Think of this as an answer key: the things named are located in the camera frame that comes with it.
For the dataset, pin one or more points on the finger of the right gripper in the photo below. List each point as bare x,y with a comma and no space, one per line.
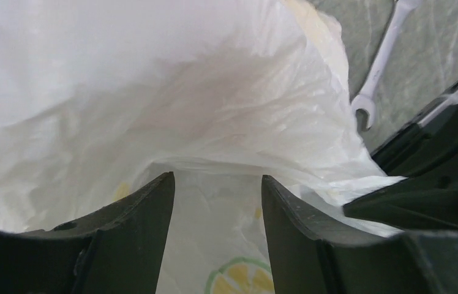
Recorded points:
413,204

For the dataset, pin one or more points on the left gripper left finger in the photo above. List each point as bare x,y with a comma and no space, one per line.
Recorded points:
116,249

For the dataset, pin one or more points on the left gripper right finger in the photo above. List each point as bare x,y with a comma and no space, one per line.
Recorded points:
311,252

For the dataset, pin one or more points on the white plastic bag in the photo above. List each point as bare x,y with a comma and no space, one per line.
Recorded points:
98,97

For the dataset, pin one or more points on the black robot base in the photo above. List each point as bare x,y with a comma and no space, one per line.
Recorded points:
426,141

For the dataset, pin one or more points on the silver wrench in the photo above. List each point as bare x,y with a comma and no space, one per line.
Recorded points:
364,100

